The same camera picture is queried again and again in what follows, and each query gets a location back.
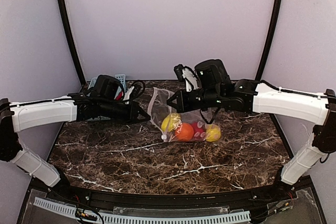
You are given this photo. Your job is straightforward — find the black right frame post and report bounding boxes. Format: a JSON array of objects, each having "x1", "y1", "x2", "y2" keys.
[{"x1": 255, "y1": 0, "x2": 282, "y2": 81}]

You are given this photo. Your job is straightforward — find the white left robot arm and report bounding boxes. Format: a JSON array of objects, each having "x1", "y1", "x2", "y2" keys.
[{"x1": 1, "y1": 74, "x2": 150, "y2": 188}]

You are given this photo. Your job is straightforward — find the black front table rail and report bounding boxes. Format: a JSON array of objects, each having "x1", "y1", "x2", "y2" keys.
[{"x1": 40, "y1": 176, "x2": 298, "y2": 216}]

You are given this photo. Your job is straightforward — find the yellow oblong fruit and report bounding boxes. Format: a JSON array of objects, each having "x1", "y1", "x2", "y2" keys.
[{"x1": 161, "y1": 113, "x2": 182, "y2": 132}]

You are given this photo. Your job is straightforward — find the black frame post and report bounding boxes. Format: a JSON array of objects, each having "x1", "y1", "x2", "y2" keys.
[
  {"x1": 255, "y1": 0, "x2": 282, "y2": 81},
  {"x1": 57, "y1": 0, "x2": 86, "y2": 87}
]

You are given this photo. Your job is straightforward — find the red fruit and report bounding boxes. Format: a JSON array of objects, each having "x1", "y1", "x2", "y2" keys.
[{"x1": 191, "y1": 121, "x2": 206, "y2": 139}]

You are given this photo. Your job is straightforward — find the white slotted cable duct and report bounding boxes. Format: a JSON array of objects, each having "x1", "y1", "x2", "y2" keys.
[{"x1": 33, "y1": 197, "x2": 251, "y2": 224}]

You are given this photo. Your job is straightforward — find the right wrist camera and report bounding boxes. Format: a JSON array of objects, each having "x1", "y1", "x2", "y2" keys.
[{"x1": 174, "y1": 64, "x2": 198, "y2": 92}]

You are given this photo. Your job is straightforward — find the black left frame post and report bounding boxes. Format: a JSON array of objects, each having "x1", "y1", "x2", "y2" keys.
[{"x1": 57, "y1": 0, "x2": 86, "y2": 87}]

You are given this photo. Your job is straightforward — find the clear zip top bag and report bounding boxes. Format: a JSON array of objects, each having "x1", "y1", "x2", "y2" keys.
[{"x1": 148, "y1": 87, "x2": 219, "y2": 142}]

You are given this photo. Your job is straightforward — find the orange fruit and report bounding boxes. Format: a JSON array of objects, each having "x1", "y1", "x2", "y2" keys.
[{"x1": 175, "y1": 123, "x2": 194, "y2": 141}]

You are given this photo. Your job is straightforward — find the red chili pepper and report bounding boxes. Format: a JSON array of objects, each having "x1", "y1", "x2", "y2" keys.
[{"x1": 115, "y1": 91, "x2": 123, "y2": 101}]

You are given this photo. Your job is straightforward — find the yellow round fruit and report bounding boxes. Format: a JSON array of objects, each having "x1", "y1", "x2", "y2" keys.
[{"x1": 206, "y1": 124, "x2": 221, "y2": 142}]

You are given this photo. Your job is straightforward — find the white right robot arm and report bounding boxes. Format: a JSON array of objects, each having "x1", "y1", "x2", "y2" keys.
[{"x1": 166, "y1": 59, "x2": 335, "y2": 185}]

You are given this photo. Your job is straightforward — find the blue plastic basket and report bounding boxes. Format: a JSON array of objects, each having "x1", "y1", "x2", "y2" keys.
[{"x1": 87, "y1": 74, "x2": 127, "y2": 121}]

